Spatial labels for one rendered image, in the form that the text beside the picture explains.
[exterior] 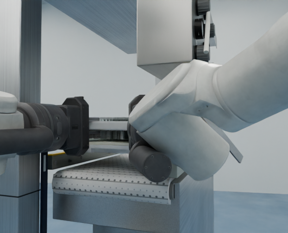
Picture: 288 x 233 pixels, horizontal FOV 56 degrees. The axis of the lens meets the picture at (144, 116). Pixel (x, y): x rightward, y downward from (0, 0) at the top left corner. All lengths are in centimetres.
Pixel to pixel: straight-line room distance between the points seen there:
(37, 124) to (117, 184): 20
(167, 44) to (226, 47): 362
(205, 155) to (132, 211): 28
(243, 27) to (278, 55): 399
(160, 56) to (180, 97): 24
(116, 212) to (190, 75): 38
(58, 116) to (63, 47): 415
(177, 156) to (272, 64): 16
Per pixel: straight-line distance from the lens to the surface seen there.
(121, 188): 54
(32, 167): 60
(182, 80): 27
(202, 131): 33
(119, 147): 58
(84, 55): 444
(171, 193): 52
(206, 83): 26
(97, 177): 57
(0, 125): 42
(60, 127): 49
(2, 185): 60
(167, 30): 51
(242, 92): 24
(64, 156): 65
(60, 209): 65
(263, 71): 23
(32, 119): 46
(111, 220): 60
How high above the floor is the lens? 93
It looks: 2 degrees up
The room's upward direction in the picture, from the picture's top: straight up
